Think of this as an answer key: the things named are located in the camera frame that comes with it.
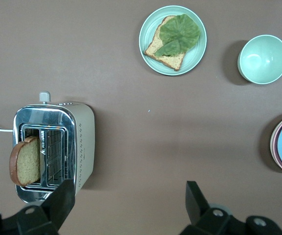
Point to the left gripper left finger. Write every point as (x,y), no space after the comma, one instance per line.
(60,203)

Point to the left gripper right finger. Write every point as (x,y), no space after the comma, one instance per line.
(195,203)

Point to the brown bread slice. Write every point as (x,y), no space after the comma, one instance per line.
(27,161)

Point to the beige chrome toaster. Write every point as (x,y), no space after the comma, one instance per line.
(84,137)

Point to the brown table mat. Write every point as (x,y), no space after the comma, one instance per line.
(140,117)

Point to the green plate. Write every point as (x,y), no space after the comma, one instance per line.
(194,61)

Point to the toast slice with lettuce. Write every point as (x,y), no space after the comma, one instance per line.
(170,61)

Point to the green bowl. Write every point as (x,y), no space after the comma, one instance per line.
(263,60)

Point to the green lettuce leaf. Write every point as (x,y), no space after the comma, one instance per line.
(180,31)

